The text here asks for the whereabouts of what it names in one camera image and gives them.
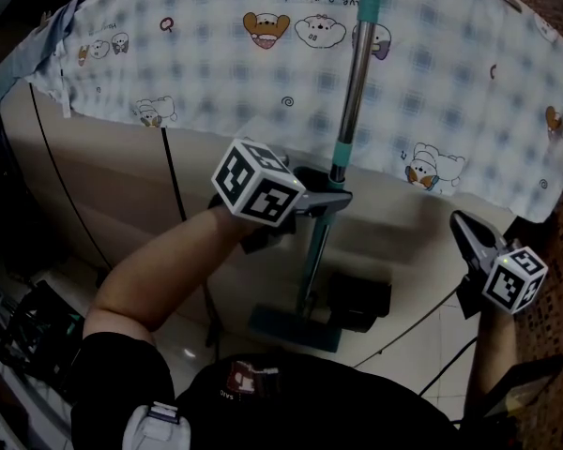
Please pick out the black crate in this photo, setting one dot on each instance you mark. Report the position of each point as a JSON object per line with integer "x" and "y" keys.
{"x": 47, "y": 326}

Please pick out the person's black shirt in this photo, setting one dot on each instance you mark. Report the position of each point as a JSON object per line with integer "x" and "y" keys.
{"x": 309, "y": 410}

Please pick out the white chest-worn device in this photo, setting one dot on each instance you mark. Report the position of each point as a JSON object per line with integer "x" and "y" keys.
{"x": 155, "y": 429}

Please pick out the cluttered white shelf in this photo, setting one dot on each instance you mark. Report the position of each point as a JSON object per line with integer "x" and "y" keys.
{"x": 0, "y": 392}

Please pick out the teal and chrome mop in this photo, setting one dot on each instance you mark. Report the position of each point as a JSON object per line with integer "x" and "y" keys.
{"x": 359, "y": 64}

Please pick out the beige cabinet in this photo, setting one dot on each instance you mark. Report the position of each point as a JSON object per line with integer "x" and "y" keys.
{"x": 122, "y": 167}

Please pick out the checkered cartoon print cloth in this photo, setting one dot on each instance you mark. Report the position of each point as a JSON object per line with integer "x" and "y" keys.
{"x": 216, "y": 64}

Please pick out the person's left forearm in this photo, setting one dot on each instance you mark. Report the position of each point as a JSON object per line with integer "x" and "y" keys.
{"x": 159, "y": 274}

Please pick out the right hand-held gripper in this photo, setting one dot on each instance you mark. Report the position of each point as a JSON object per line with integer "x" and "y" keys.
{"x": 513, "y": 281}

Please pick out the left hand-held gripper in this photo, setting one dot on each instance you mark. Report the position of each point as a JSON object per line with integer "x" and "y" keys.
{"x": 258, "y": 185}

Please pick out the black box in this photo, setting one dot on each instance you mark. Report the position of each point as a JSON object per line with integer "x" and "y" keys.
{"x": 361, "y": 298}

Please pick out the person's right forearm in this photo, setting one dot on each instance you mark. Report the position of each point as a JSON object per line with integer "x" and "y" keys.
{"x": 492, "y": 354}

